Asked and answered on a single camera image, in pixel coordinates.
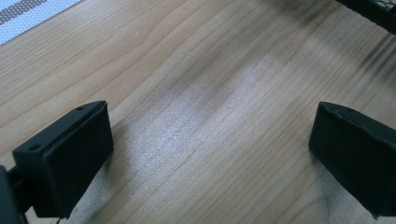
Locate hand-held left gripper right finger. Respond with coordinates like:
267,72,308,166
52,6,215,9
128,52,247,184
308,101,396,219

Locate black mesh basket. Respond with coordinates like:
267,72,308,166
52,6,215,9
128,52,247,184
335,0,396,35

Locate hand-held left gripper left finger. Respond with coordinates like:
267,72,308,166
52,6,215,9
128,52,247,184
11,100,115,219

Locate white and grey woven mat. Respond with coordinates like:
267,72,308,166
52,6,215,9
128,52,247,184
0,0,82,46

